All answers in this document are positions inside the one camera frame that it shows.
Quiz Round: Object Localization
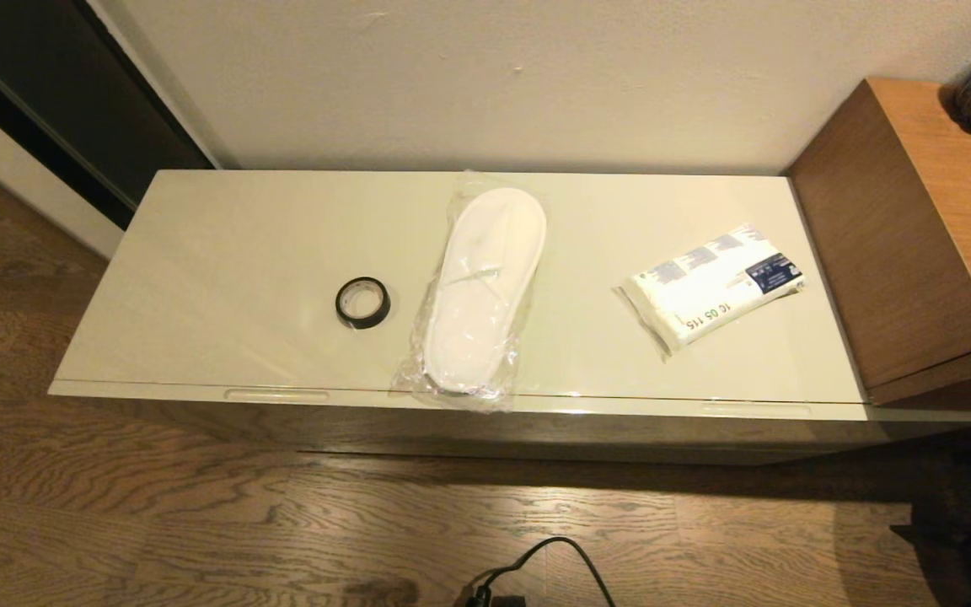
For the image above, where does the dark door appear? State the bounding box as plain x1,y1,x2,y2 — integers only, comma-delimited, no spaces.
0,0,215,230

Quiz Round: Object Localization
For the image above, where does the black floor cable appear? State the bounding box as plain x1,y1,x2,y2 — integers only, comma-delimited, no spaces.
460,536,617,607

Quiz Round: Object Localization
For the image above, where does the black tape roll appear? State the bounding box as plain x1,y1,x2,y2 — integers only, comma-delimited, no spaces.
335,277,391,330

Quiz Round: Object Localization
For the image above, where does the beige drawer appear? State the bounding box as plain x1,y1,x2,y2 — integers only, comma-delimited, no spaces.
49,381,971,466

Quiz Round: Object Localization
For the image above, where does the white tissue pack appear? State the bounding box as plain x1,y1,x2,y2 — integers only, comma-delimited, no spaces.
616,223,807,362

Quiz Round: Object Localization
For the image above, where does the white slipper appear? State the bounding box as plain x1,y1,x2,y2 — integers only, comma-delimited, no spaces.
391,171,550,412

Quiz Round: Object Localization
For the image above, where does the brown wooden side cabinet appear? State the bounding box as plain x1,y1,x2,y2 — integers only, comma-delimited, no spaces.
786,77,971,406

